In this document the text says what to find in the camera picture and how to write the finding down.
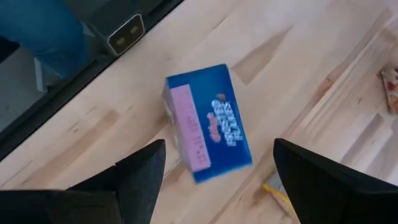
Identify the black aluminium rig frame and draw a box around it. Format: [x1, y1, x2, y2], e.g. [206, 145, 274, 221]
[0, 0, 186, 162]

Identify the yellow Corn Pops cereal box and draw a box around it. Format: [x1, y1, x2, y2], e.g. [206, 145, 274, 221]
[262, 172, 295, 218]

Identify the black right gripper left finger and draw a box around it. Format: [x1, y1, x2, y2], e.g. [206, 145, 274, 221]
[67, 139, 167, 224]

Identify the blue Frosted Flakes cereal box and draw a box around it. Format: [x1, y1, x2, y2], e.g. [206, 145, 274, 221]
[162, 63, 253, 184]
[379, 65, 398, 115]

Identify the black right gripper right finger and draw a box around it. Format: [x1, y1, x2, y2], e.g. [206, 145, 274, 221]
[274, 139, 358, 224]

